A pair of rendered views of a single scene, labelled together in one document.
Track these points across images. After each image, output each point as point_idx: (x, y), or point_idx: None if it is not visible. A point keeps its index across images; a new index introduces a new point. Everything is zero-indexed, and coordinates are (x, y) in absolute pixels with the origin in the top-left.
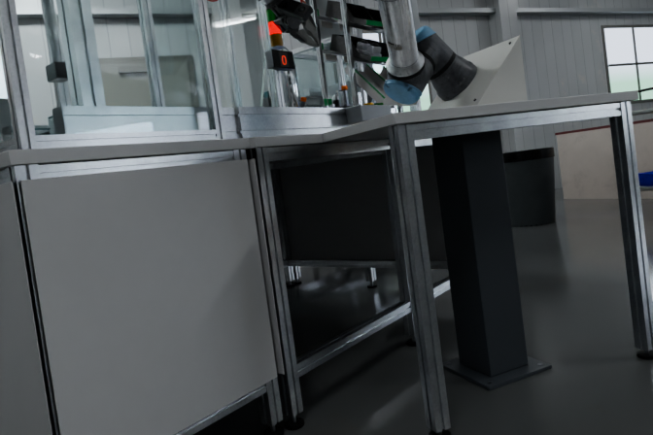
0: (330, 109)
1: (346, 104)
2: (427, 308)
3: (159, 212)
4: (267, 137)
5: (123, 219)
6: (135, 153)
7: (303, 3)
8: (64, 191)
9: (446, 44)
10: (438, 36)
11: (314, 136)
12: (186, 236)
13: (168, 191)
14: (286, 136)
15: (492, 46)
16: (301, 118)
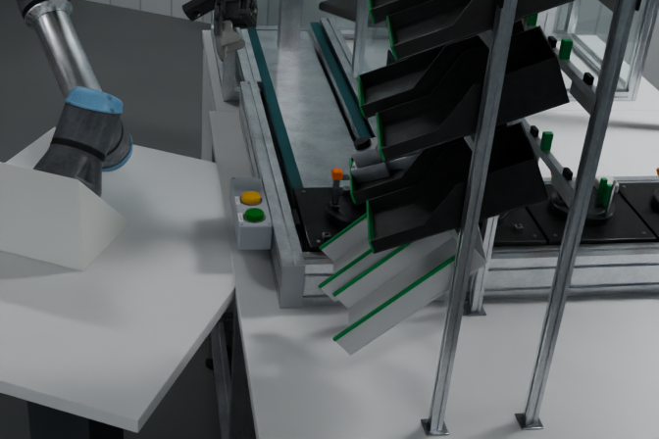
0: (257, 160)
1: (329, 201)
2: None
3: (208, 116)
4: (210, 120)
5: (206, 104)
6: (207, 68)
7: None
8: (204, 67)
9: (59, 124)
10: (64, 108)
11: (215, 158)
12: (209, 145)
13: (209, 107)
14: (212, 132)
15: (4, 163)
16: (249, 140)
